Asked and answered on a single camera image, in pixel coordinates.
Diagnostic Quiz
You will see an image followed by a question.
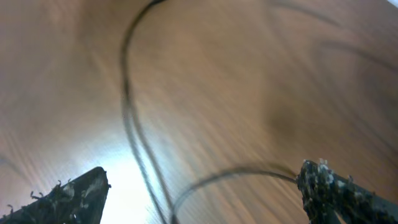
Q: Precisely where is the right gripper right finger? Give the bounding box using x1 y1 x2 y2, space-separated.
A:
296 160 397 224

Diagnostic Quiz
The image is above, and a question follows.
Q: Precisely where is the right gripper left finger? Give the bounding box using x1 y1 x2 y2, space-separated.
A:
1 167 111 224

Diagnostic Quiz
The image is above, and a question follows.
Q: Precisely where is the black USB cable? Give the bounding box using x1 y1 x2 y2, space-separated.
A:
119 0 299 224

